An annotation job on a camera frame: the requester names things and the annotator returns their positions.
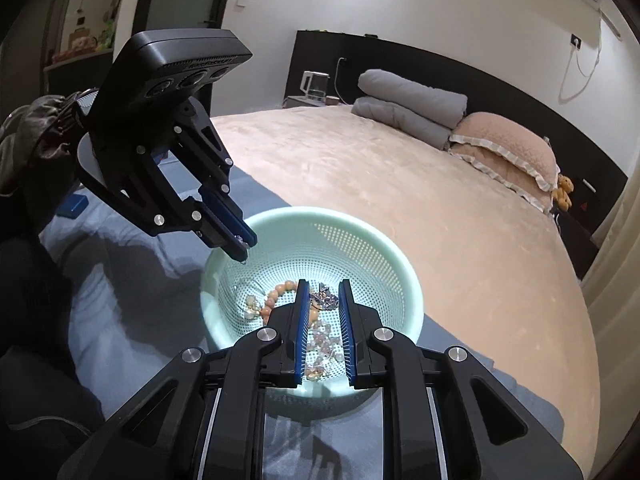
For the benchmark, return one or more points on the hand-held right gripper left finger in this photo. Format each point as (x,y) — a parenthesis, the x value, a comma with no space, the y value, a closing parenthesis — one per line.
(301,330)

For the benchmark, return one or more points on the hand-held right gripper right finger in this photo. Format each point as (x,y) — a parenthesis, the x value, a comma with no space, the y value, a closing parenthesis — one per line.
(346,330)

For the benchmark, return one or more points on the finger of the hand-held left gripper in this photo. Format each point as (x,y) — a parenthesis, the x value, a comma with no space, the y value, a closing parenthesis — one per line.
(225,217)
(220,241)

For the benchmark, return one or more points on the green plastic basket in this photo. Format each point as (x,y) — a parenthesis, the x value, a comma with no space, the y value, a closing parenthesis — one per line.
(380,280)

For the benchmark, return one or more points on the person's left forearm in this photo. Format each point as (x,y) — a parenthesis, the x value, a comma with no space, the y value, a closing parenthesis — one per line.
(30,130)

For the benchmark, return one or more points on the blue cloth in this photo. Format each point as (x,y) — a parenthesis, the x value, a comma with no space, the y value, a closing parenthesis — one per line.
(115,285)

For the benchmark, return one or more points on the grey bedside table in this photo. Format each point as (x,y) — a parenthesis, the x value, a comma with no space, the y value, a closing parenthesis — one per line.
(310,101)

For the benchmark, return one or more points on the beige bed blanket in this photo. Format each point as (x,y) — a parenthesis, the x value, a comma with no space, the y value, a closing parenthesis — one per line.
(400,185)

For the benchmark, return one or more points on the grey folded quilt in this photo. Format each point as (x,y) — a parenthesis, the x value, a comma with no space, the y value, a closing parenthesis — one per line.
(395,120)
(415,97)

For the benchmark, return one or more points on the pink ruffled pillow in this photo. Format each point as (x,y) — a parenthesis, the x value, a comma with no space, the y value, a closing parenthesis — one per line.
(505,140)
(530,199)

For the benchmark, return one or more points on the black nightstand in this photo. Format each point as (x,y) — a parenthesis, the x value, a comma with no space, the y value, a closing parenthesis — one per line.
(575,245)

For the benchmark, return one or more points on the black headboard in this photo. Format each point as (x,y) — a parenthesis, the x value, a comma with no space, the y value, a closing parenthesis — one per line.
(425,70)

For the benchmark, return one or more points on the brown teddy bear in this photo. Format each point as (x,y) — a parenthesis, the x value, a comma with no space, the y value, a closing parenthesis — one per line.
(562,190)

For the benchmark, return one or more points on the beige curtain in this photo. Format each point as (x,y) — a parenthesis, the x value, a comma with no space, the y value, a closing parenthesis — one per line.
(615,285)

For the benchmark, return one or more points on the cluttered wall shelf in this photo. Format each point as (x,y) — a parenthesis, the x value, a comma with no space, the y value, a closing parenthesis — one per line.
(75,35)

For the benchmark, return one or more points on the wall power outlet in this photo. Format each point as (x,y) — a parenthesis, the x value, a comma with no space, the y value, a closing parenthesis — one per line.
(576,41)

